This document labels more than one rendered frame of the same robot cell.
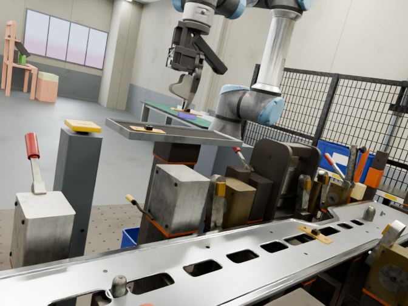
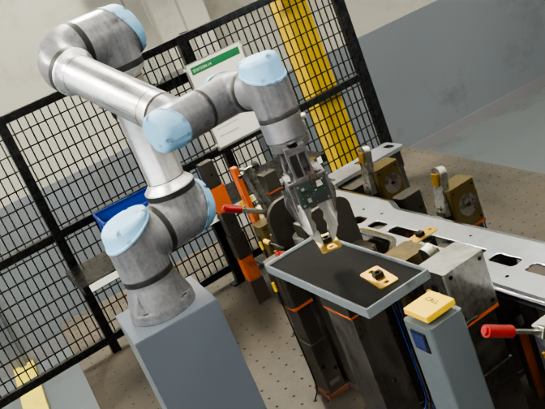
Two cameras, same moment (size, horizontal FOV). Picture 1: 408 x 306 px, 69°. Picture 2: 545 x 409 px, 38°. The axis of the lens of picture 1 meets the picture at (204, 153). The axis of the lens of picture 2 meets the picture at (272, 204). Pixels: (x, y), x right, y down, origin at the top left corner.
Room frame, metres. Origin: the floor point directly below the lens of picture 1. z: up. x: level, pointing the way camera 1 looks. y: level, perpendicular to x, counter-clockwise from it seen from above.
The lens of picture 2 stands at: (0.41, 1.36, 1.79)
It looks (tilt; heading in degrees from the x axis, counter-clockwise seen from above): 19 degrees down; 290
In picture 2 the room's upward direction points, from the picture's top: 22 degrees counter-clockwise
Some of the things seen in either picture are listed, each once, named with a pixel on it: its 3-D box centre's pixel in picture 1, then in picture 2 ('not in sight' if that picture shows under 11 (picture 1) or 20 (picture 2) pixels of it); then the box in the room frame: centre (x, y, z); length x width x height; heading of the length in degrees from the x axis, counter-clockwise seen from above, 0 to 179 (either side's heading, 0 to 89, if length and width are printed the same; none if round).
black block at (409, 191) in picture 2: not in sight; (426, 237); (0.76, -0.64, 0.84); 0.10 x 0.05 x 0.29; 42
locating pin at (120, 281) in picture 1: (118, 288); not in sight; (0.35, 0.07, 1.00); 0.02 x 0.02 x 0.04
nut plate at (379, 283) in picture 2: (148, 128); (378, 275); (0.72, 0.15, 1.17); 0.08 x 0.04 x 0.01; 124
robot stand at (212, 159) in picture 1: (212, 183); (199, 379); (1.27, -0.07, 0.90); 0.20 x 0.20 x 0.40; 37
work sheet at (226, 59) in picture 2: not in sight; (228, 95); (1.33, -1.14, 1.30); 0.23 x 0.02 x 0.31; 42
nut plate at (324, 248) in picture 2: (186, 110); (327, 239); (0.81, 0.07, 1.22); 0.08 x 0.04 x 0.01; 112
